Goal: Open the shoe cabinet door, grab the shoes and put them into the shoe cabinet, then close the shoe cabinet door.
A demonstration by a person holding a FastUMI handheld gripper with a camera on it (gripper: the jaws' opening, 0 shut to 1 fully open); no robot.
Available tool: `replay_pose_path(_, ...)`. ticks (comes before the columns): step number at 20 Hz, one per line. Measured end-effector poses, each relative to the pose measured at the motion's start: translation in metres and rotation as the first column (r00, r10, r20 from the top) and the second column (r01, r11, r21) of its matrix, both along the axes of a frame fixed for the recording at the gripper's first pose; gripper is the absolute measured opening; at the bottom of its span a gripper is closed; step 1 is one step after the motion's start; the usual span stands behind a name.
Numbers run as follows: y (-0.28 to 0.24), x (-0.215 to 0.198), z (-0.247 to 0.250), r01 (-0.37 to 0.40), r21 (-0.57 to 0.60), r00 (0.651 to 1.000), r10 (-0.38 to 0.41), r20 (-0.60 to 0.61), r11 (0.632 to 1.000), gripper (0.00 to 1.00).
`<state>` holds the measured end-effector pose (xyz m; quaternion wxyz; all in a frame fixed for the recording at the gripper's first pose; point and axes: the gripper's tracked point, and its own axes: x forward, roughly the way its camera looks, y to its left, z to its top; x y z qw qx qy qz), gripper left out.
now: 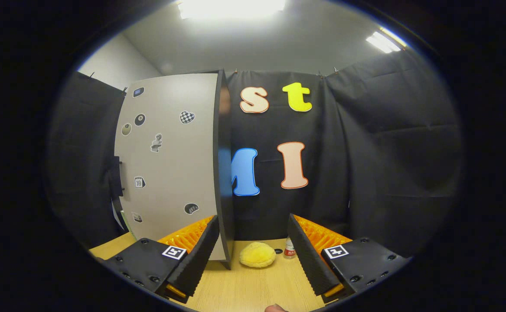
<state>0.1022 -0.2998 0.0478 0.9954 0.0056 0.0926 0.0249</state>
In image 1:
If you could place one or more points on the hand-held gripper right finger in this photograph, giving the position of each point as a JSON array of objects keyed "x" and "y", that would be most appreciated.
[{"x": 311, "y": 260}]

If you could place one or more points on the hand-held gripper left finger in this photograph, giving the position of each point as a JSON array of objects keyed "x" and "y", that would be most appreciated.
[{"x": 200, "y": 255}]

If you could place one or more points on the dark grey shoe cabinet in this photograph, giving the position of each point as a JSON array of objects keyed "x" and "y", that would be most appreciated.
[{"x": 224, "y": 208}]

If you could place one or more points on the small red label bottle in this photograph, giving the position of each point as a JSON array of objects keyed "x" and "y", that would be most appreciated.
[{"x": 289, "y": 249}]

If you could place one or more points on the yellow bun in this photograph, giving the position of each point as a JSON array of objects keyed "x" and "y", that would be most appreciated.
[{"x": 258, "y": 255}]

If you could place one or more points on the green book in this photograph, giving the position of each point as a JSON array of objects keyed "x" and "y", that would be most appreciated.
[{"x": 126, "y": 223}]

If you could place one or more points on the black backdrop cloth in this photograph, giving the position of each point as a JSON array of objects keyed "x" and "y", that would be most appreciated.
[{"x": 387, "y": 151}]

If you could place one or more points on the small ceiling light panel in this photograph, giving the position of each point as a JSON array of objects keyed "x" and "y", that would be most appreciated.
[{"x": 385, "y": 41}]

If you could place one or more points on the large ceiling light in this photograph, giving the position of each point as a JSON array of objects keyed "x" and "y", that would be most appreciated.
[{"x": 231, "y": 8}]

